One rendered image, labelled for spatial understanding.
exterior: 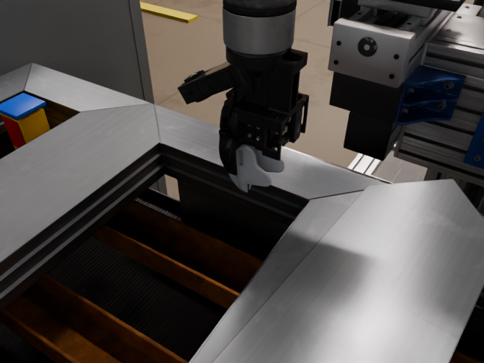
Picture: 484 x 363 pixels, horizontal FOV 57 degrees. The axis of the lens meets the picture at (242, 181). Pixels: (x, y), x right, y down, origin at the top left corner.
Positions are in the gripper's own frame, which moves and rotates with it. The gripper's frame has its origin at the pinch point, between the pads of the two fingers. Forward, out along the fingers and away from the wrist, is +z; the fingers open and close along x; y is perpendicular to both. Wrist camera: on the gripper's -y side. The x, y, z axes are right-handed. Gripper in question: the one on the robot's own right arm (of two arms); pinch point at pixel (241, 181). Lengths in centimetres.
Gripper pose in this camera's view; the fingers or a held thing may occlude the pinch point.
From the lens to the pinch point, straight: 61.3
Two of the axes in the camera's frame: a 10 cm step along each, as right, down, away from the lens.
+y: 8.5, 3.3, -4.0
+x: 5.2, -5.5, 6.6
